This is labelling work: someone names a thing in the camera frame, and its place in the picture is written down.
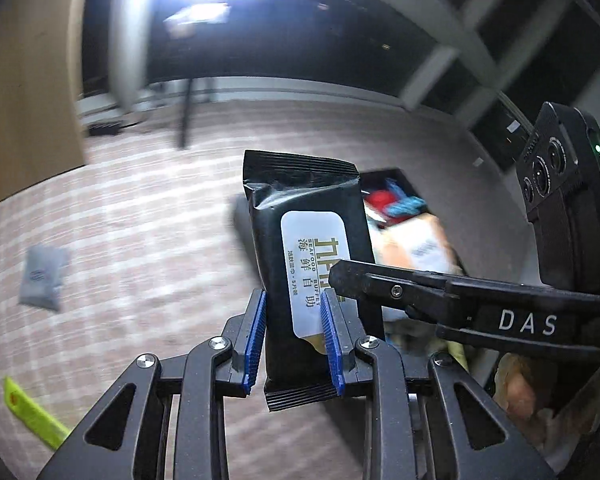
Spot orange and white box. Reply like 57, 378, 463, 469
375, 215, 456, 281

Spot black storage container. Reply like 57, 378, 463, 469
230, 169, 496, 396

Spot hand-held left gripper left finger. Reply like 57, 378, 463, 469
36, 289, 268, 480

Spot black tripod leg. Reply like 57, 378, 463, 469
177, 77, 197, 151

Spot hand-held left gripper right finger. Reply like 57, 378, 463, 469
320, 289, 556, 480

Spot wooden board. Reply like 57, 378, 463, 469
0, 0, 93, 211

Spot red packet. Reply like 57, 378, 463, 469
364, 190, 396, 218

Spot black wet wipes packet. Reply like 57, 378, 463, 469
242, 150, 386, 413

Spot yellow-green strip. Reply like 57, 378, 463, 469
2, 377, 73, 451

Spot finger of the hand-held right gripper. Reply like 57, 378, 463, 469
328, 258, 600, 361

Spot black power strip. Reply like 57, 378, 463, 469
82, 112, 146, 137

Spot person's right hand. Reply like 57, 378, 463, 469
492, 352, 600, 461

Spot grey fabric pouch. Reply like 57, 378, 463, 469
19, 245, 70, 312

